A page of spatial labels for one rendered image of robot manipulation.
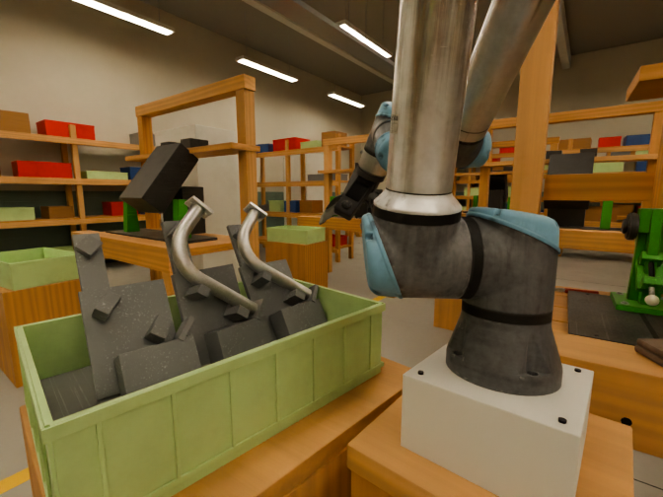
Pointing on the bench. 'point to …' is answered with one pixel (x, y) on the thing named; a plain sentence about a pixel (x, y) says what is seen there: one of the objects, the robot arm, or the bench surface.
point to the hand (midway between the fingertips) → (341, 239)
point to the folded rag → (652, 349)
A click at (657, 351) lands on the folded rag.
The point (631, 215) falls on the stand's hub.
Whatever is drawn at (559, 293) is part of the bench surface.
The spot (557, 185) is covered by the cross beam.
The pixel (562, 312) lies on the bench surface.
